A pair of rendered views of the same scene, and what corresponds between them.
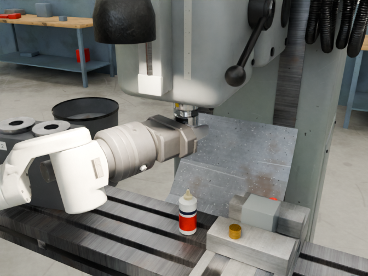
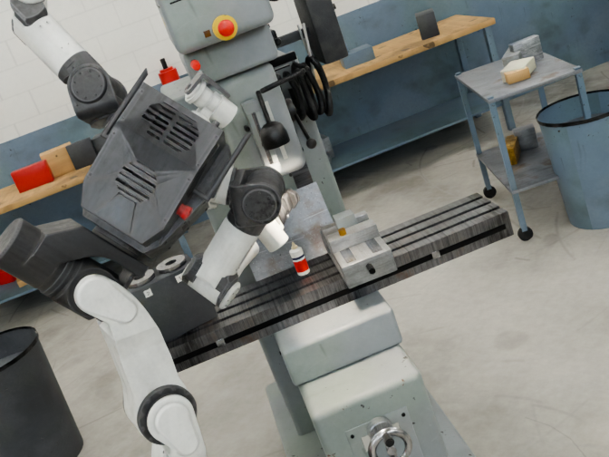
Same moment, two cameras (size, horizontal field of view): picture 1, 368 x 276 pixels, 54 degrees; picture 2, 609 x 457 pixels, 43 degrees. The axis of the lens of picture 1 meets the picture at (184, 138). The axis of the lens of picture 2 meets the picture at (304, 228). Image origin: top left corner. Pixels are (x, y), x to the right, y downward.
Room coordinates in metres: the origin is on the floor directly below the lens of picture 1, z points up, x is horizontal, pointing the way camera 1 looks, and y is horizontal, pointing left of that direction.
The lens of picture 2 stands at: (-1.26, 1.10, 1.91)
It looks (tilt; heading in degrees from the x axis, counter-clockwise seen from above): 20 degrees down; 329
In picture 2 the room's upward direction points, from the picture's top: 20 degrees counter-clockwise
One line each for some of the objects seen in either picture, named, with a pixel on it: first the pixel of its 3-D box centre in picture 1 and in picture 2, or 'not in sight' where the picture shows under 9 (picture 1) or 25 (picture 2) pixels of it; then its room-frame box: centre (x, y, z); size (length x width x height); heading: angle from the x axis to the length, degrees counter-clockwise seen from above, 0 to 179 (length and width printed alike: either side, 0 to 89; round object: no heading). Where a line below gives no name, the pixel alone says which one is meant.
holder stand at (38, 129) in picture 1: (40, 160); (168, 298); (0.84, 0.37, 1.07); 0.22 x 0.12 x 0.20; 75
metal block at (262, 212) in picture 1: (260, 217); (345, 223); (0.58, -0.15, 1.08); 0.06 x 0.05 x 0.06; 62
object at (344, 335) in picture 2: not in sight; (323, 314); (0.65, 0.00, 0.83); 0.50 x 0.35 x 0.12; 154
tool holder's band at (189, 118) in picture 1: (186, 115); not in sight; (0.65, 0.00, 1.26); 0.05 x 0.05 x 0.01
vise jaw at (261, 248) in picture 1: (249, 244); (352, 236); (0.53, -0.12, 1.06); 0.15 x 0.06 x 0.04; 62
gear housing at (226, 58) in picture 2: not in sight; (225, 50); (0.68, -0.02, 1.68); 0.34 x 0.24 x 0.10; 154
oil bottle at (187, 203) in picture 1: (188, 210); (298, 257); (0.68, -0.01, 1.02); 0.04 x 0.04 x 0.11
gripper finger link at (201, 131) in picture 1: (197, 134); not in sight; (0.62, -0.03, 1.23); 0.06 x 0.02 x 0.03; 133
